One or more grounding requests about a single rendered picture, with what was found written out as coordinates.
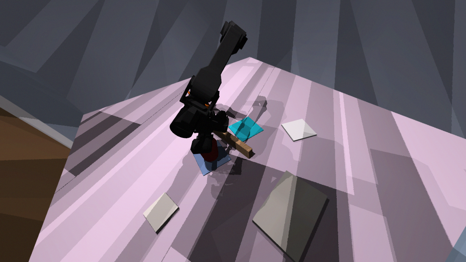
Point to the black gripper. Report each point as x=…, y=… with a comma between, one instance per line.
x=203, y=142

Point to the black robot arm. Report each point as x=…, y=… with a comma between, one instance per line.
x=204, y=87

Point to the white flat square panel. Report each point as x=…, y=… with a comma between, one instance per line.
x=298, y=130

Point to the dark red cup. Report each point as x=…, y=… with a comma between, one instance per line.
x=213, y=155

